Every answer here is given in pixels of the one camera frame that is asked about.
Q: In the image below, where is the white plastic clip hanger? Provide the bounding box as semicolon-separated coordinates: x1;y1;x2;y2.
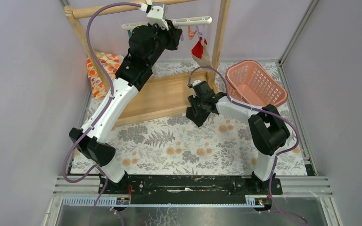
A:
122;16;212;31

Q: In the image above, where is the purple clothespin end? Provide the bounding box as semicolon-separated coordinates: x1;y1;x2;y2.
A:
196;25;206;42

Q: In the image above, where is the red beige sock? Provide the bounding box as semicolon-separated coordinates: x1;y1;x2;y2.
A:
191;37;212;66

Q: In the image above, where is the pink plastic laundry basket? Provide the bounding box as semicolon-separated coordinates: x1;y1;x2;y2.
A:
225;60;288;107

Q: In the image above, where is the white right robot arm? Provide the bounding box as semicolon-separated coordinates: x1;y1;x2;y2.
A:
186;80;290;194

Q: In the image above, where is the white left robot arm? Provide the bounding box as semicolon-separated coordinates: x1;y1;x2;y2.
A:
69;20;182;194

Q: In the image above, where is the orange clothespin right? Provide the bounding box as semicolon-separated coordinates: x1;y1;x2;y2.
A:
188;26;197;40

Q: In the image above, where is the floral patterned table mat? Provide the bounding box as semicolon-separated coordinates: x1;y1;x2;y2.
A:
108;63;307;176

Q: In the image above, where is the orange floral cloth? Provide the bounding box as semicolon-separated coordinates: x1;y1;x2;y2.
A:
86;51;125;99

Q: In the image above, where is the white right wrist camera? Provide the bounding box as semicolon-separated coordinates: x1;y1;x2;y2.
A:
188;80;202;88

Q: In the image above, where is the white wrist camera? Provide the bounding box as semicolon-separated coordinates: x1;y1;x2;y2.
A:
139;0;169;30
188;80;202;88

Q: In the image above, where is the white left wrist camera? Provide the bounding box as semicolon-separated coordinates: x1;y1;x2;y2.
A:
139;0;169;30

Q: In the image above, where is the wooden drying rack frame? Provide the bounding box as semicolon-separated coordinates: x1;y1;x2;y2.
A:
64;0;231;127

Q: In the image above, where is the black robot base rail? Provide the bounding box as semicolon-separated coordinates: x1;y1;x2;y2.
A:
99;175;283;206

